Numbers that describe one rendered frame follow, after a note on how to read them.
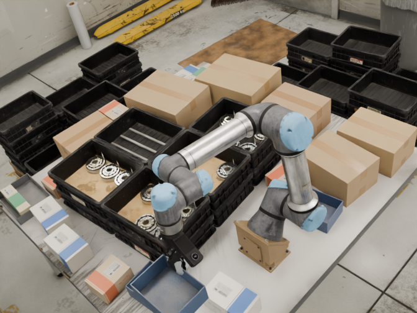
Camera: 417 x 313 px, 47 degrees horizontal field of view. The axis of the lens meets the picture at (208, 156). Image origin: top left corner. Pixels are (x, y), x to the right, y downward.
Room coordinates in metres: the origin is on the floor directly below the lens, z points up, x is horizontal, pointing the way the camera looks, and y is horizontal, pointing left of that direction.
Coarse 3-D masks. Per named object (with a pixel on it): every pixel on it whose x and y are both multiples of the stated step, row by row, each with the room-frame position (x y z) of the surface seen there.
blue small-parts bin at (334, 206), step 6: (318, 192) 1.45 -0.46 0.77; (318, 198) 1.45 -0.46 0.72; (324, 198) 1.43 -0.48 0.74; (330, 198) 1.41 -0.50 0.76; (336, 198) 1.39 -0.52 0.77; (324, 204) 1.43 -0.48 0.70; (330, 204) 1.41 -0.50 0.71; (336, 204) 1.39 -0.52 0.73; (342, 204) 1.36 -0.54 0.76; (330, 210) 1.39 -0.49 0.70; (336, 210) 1.33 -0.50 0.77; (342, 210) 1.36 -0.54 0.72; (330, 216) 1.35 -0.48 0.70; (336, 216) 1.33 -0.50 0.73; (324, 222) 1.27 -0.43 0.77; (330, 222) 1.28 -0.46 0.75; (318, 228) 1.29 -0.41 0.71; (324, 228) 1.27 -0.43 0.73; (330, 228) 1.29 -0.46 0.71
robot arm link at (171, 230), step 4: (180, 220) 0.94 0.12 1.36; (176, 224) 0.92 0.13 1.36; (180, 224) 0.93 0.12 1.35; (160, 228) 0.93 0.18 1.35; (164, 228) 0.92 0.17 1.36; (168, 228) 0.92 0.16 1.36; (172, 228) 0.92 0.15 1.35; (176, 228) 0.92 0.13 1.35; (180, 228) 0.93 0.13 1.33; (164, 232) 0.92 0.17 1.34; (168, 232) 0.92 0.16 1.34; (172, 232) 0.92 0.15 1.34; (176, 232) 0.92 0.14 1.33
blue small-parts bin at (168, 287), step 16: (160, 256) 0.99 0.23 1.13; (144, 272) 0.95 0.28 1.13; (160, 272) 0.98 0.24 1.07; (144, 288) 0.93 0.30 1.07; (160, 288) 0.92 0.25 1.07; (176, 288) 0.90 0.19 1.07; (192, 288) 0.89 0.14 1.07; (160, 304) 0.86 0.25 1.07; (176, 304) 0.85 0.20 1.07; (192, 304) 0.81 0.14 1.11
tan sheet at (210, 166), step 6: (210, 162) 1.73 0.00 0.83; (216, 162) 1.72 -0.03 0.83; (222, 162) 1.71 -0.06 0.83; (198, 168) 1.70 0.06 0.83; (204, 168) 1.69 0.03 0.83; (210, 168) 1.68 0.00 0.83; (216, 168) 1.68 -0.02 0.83; (210, 174) 1.65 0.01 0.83; (216, 174) 1.64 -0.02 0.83; (216, 180) 1.60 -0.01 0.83; (216, 186) 1.56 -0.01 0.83; (210, 192) 1.53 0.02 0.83
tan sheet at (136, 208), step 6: (138, 198) 1.59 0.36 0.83; (132, 204) 1.55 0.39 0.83; (138, 204) 1.55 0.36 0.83; (144, 204) 1.54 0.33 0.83; (120, 210) 1.54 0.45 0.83; (126, 210) 1.53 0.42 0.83; (132, 210) 1.52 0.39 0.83; (138, 210) 1.51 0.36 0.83; (144, 210) 1.50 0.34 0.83; (150, 210) 1.50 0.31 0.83; (126, 216) 1.49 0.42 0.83; (132, 216) 1.48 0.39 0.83; (138, 216) 1.47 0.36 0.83
